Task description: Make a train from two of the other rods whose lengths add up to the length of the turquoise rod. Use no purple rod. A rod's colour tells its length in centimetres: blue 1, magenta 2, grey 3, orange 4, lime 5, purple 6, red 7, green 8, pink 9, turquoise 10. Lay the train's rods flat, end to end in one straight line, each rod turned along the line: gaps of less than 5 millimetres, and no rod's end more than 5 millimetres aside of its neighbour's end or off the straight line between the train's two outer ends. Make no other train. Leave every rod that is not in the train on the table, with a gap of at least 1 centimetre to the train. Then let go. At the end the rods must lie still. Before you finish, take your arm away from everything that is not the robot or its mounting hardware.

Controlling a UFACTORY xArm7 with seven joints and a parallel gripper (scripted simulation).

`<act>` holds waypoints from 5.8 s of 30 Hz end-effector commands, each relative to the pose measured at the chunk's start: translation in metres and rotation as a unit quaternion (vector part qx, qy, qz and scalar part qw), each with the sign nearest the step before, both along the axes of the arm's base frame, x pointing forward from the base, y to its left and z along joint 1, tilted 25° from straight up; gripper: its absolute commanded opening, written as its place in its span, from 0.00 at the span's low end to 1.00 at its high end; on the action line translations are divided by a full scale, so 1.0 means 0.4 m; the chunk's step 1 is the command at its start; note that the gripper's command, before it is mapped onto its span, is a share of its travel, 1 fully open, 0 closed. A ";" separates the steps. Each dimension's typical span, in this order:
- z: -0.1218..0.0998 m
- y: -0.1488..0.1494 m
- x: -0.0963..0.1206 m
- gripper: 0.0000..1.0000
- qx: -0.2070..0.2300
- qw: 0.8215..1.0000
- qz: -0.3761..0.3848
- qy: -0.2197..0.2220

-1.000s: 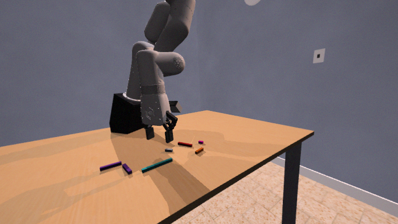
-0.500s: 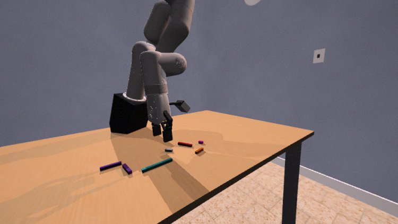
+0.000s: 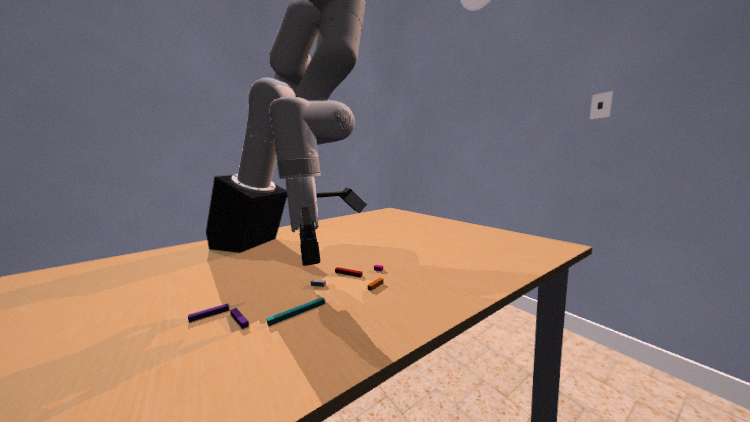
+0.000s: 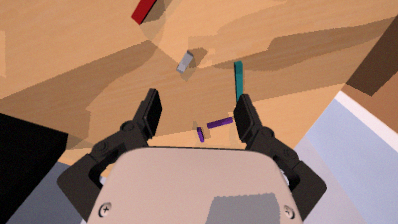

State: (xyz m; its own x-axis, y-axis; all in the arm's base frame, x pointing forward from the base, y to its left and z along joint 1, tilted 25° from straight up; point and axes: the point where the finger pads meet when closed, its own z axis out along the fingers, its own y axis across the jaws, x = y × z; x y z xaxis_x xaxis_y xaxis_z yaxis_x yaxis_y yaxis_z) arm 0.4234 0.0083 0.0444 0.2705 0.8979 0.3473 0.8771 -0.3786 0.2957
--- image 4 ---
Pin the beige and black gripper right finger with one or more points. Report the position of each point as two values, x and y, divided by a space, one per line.
306 186

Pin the turquoise rod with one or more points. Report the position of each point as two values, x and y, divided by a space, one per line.
238 70

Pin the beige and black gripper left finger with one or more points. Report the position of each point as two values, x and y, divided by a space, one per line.
80 182

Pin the red rectangular bar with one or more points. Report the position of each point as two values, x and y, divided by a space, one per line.
142 10

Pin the purple rod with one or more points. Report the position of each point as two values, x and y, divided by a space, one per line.
200 134
219 122

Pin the grey rod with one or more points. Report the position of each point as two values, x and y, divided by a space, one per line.
184 62

